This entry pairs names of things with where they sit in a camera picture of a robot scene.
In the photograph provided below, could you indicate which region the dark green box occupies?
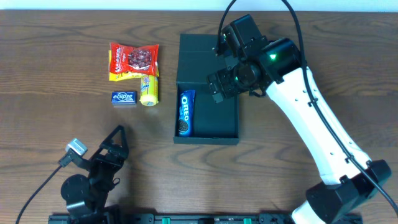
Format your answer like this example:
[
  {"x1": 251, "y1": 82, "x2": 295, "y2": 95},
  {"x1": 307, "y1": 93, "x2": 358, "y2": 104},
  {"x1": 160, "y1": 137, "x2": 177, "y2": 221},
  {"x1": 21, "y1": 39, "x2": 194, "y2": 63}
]
[{"x1": 174, "y1": 34, "x2": 239, "y2": 145}]

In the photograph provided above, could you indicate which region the blue oreo cookie pack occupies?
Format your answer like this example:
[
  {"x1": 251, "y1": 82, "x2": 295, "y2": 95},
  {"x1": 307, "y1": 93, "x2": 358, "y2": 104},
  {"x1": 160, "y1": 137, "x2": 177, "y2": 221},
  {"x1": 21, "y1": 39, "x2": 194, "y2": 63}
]
[{"x1": 177, "y1": 90, "x2": 196, "y2": 137}]

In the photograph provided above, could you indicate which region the yellow candy bag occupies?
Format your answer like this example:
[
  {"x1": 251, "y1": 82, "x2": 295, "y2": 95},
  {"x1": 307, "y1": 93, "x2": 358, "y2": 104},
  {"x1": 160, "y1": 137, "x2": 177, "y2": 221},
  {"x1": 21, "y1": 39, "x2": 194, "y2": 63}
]
[{"x1": 108, "y1": 50, "x2": 160, "y2": 82}]

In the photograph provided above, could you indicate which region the red candy bag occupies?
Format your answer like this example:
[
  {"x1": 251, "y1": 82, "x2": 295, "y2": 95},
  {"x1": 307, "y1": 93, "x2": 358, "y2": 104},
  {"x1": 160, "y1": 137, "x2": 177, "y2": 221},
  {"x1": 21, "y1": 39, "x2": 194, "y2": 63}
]
[{"x1": 109, "y1": 42, "x2": 159, "y2": 75}]

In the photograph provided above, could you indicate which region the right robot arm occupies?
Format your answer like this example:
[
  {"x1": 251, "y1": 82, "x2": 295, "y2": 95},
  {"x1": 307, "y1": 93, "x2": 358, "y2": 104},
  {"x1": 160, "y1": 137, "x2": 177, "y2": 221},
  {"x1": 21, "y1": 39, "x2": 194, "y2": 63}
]
[{"x1": 208, "y1": 37, "x2": 392, "y2": 223}]

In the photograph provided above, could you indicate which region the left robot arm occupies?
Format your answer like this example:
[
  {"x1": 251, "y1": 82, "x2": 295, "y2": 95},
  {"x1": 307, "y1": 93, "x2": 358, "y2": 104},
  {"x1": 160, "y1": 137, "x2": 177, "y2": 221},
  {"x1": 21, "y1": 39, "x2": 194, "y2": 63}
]
[{"x1": 59, "y1": 125, "x2": 129, "y2": 223}]

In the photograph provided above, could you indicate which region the blue eclipse mint tin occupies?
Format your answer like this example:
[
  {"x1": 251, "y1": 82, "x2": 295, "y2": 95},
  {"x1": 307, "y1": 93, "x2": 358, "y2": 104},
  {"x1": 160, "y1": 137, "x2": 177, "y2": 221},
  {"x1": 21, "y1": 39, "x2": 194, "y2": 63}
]
[{"x1": 111, "y1": 91, "x2": 136, "y2": 105}]

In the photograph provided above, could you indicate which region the yellow candy roll tube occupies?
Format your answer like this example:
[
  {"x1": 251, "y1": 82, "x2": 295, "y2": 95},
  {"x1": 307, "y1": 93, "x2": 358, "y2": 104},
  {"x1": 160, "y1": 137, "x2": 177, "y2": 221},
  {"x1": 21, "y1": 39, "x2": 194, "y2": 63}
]
[{"x1": 140, "y1": 75, "x2": 159, "y2": 106}]

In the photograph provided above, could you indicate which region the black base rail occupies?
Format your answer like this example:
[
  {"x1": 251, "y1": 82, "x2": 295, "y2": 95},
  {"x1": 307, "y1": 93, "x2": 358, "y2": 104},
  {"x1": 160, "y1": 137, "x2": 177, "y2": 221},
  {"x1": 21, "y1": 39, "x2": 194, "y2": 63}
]
[{"x1": 48, "y1": 212, "x2": 363, "y2": 224}]

